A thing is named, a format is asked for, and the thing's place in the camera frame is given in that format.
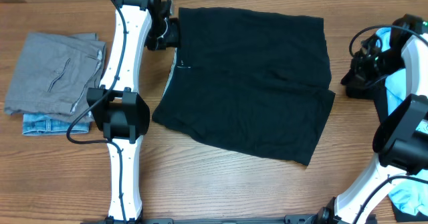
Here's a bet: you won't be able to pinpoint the black shorts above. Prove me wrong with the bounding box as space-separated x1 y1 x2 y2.
152 7 335 165

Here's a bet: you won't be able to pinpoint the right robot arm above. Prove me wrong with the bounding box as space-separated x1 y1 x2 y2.
284 14 427 223

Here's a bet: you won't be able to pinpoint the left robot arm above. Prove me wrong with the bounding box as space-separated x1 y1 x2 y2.
87 0 179 223

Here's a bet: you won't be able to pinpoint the black garment under shirt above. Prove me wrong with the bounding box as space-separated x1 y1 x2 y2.
373 88 389 124

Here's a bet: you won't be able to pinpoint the folded grey shorts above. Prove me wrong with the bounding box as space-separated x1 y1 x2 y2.
4 33 106 122

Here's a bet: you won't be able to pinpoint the light blue shirt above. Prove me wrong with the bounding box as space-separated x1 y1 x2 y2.
376 27 427 218

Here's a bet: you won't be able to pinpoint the folded blue jeans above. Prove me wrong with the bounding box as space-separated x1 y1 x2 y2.
22 113 71 136

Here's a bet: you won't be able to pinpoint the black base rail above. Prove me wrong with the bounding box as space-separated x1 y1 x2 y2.
80 212 377 224

